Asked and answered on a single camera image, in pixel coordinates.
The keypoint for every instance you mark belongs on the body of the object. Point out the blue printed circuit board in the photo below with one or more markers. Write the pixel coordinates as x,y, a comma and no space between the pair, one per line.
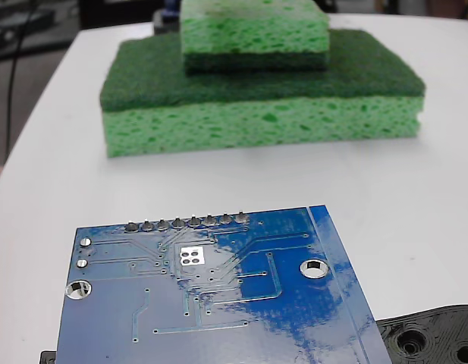
256,322

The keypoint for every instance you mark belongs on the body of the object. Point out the large green scrub sponge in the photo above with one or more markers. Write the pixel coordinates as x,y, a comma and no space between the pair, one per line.
233,121

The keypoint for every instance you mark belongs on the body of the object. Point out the small green scrub sponge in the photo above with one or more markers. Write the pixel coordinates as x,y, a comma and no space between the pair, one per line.
256,38

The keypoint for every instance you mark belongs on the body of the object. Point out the small blue and grey object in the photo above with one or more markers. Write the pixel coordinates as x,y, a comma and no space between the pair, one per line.
167,19

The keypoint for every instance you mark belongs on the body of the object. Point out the dark box in background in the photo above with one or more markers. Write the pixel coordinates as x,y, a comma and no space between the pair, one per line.
120,11

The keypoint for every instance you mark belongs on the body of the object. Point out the dark equipment on floor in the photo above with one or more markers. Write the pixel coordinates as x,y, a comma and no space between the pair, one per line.
29,26

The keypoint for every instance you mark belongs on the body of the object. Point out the brown cardboard object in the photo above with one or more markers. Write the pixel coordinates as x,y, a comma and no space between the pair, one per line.
446,7

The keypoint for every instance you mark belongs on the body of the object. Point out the black plastic bracket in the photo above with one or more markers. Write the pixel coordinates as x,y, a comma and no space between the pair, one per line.
427,330

